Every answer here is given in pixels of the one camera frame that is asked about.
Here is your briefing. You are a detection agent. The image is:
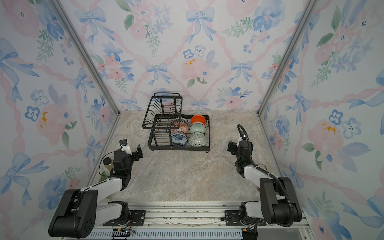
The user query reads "pale green ceramic bowl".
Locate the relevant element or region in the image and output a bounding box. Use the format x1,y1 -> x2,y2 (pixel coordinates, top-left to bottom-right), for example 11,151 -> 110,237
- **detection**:
190,123 -> 206,134

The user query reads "orange plastic bowl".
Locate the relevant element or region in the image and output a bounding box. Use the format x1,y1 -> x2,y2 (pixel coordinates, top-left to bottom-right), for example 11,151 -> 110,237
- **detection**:
191,115 -> 207,125

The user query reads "blue patterned ceramic bowl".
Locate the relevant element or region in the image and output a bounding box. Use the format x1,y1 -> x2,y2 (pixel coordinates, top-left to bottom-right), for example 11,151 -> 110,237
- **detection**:
171,133 -> 188,146

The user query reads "red patterned ceramic bowl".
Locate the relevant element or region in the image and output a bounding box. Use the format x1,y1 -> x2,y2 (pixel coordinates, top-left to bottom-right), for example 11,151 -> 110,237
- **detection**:
171,119 -> 189,134

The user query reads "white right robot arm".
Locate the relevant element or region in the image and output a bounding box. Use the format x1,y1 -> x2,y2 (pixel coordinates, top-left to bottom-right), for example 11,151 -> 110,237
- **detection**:
228,140 -> 303,227

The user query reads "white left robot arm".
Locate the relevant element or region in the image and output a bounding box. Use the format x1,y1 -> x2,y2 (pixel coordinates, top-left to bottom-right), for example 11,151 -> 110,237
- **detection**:
48,140 -> 144,239

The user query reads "black lid jar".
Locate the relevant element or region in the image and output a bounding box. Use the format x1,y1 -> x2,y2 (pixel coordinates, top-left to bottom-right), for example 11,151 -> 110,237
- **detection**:
103,157 -> 114,170

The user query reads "green packet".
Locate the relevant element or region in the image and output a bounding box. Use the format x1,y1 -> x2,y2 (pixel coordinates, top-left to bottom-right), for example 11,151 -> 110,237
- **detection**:
99,172 -> 110,183

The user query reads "black corrugated cable conduit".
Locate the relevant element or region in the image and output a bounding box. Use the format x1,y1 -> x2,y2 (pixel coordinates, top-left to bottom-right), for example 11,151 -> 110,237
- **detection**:
236,123 -> 295,228

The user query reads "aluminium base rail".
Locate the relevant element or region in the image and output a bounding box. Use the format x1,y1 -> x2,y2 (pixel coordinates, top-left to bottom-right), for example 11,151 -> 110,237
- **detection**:
62,200 -> 313,240

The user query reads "black wire dish rack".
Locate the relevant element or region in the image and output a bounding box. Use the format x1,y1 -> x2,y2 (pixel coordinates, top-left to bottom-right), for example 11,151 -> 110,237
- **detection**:
142,92 -> 211,153

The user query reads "aluminium left corner post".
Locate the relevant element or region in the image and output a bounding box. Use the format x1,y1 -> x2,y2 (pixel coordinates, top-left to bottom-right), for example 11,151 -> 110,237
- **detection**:
48,0 -> 120,116

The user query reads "aluminium corner post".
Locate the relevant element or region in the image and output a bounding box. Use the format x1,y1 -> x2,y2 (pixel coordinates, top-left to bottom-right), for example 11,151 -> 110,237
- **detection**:
48,0 -> 120,116
257,0 -> 318,116

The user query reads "aluminium right corner post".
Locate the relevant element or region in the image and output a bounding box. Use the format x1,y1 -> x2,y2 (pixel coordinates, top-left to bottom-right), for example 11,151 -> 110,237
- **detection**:
257,0 -> 318,116

